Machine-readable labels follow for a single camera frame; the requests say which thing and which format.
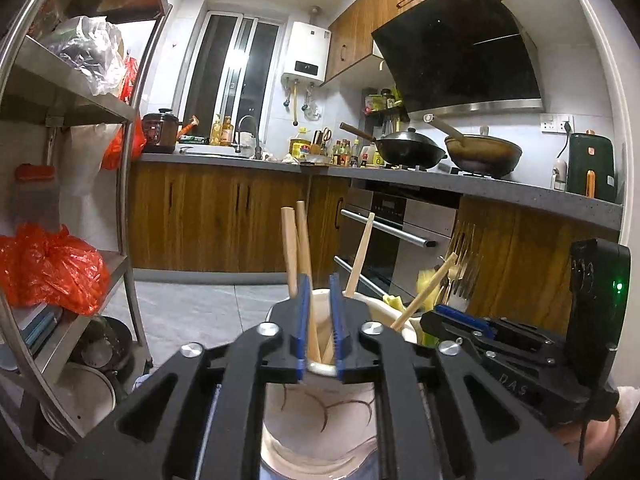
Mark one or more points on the white bowl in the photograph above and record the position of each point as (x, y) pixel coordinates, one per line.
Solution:
(80, 400)

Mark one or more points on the green air fryer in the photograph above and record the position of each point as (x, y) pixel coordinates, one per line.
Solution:
(590, 165)

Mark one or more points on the steel pot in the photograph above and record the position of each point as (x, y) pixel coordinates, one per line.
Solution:
(100, 345)

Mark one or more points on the kitchen window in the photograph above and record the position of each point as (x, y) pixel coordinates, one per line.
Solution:
(220, 70)

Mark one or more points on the brown frying pan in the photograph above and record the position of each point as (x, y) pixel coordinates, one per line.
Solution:
(485, 155)

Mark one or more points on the grey kitchen countertop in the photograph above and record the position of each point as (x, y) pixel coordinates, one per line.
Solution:
(525, 195)

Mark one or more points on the white floral ceramic utensil holder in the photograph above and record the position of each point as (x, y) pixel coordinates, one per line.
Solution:
(320, 410)

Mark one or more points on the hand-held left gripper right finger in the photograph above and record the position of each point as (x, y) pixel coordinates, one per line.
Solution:
(338, 330)

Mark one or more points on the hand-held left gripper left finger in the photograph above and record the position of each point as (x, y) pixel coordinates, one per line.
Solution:
(301, 330)

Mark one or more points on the cluster of condiment bottles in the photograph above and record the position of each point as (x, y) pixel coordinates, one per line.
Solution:
(345, 152)

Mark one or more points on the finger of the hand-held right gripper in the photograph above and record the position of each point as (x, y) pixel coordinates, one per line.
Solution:
(465, 319)
(500, 360)

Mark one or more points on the wooden wall cabinets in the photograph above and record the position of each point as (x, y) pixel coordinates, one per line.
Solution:
(360, 25)

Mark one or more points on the large orange plastic bag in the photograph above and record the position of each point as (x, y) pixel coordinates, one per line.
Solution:
(50, 270)

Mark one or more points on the wooden base cabinets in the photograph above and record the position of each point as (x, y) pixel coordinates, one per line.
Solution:
(210, 215)

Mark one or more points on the white ceramic holder tray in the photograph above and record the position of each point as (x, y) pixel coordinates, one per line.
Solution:
(320, 466)

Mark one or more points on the black wok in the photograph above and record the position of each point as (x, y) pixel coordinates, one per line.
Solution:
(410, 150)

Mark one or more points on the white water heater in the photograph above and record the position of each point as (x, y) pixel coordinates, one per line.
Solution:
(305, 50)

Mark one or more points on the steel kitchen faucet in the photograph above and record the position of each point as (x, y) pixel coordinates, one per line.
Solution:
(248, 120)

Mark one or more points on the yellow oil bottle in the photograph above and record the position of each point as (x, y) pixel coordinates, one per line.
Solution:
(227, 132)
(216, 132)

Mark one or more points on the steel shelf rack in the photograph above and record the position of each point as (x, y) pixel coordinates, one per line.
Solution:
(75, 85)

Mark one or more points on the wall rack with jars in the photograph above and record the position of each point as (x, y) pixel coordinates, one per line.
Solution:
(382, 105)

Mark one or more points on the white hanging plastic bag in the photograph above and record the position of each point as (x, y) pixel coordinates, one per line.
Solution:
(90, 160)

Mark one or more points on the red-lidded storage container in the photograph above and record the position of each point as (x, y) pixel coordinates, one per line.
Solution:
(32, 172)

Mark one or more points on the white wall socket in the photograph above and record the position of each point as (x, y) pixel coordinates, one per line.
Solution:
(552, 124)

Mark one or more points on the person's right hand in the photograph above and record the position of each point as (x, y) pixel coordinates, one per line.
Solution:
(597, 440)

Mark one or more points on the black range hood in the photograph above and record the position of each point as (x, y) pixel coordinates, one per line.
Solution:
(450, 45)

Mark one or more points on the built-in steel oven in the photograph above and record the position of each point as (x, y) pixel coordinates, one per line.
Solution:
(395, 210)

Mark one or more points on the dark red pressure cooker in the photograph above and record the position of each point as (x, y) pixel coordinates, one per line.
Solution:
(160, 132)

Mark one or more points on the clear crumpled plastic bag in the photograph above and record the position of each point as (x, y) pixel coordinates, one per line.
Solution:
(85, 45)

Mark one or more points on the hanging orange plastic bag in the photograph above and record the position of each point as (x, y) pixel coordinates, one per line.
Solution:
(115, 145)

